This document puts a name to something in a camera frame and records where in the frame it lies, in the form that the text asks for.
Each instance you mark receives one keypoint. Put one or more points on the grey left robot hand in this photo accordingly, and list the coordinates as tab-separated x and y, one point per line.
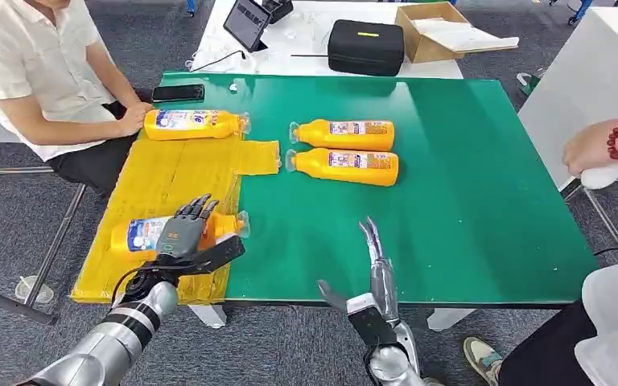
181	234

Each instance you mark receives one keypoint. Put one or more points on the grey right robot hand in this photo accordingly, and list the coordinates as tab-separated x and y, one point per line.
384	287

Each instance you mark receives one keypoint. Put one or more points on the orange drink bottle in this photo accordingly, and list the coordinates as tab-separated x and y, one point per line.
191	128
351	138
138	235
351	171

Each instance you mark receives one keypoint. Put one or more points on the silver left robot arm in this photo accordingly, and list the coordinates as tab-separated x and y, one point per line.
101	346

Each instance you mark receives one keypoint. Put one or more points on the yellow plastic sheet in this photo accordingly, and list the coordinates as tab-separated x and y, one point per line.
144	186

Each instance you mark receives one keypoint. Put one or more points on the white table foot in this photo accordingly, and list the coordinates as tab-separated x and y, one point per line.
447	318
210	317

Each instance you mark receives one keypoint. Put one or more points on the green table mat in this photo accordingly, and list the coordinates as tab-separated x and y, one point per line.
447	202

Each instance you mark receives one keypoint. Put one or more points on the person's sneaker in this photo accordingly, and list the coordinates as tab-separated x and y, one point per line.
479	359

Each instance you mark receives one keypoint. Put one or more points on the black smartphone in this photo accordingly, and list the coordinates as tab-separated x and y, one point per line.
178	93

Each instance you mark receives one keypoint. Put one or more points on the clear plastic cup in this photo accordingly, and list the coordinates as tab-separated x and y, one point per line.
34	292

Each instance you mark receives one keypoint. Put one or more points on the black tablet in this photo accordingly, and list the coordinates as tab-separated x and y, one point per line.
246	22

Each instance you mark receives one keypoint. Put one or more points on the seated person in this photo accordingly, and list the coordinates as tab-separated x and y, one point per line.
32	53

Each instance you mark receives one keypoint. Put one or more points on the black carrying case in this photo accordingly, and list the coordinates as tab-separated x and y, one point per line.
365	50

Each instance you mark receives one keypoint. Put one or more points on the cardboard box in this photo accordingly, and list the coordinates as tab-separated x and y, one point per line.
418	48

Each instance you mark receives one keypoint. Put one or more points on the green and white bag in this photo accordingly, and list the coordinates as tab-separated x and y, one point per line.
528	84

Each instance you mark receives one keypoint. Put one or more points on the white foam sheet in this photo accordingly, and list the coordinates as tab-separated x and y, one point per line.
461	36

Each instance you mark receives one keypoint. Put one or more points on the white table with metal legs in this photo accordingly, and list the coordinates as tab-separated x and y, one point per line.
586	80

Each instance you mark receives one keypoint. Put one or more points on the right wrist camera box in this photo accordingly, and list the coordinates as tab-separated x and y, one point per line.
370	322

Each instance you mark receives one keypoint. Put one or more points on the metal frame bench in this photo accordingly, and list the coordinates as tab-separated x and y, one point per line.
56	240

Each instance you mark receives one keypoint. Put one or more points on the blue frame part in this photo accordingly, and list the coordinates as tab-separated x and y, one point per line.
581	10

